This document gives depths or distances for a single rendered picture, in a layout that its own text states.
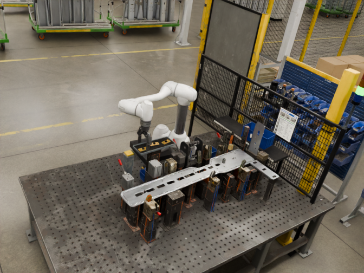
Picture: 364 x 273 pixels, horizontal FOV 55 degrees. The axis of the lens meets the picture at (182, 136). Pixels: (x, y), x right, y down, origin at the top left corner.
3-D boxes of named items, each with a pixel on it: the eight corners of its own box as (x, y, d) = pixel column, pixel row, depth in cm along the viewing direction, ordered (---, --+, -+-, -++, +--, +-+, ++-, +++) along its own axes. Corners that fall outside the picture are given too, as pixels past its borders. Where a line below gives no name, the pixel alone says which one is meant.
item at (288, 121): (289, 143, 343) (299, 116, 327) (272, 132, 358) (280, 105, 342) (291, 143, 344) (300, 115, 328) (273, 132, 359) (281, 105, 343)
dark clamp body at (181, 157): (174, 193, 325) (180, 160, 305) (166, 185, 333) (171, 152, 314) (183, 189, 331) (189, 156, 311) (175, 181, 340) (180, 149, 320)
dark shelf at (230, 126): (274, 163, 336) (275, 161, 334) (213, 121, 393) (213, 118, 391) (288, 157, 348) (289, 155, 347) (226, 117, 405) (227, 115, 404)
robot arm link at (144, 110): (154, 117, 286) (139, 113, 288) (156, 100, 278) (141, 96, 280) (149, 123, 277) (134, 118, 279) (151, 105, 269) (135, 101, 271)
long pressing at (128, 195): (132, 210, 258) (132, 208, 257) (117, 192, 272) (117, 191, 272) (255, 160, 338) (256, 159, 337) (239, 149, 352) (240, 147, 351)
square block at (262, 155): (254, 185, 351) (264, 156, 333) (248, 181, 356) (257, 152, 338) (259, 183, 356) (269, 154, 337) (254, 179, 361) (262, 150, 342)
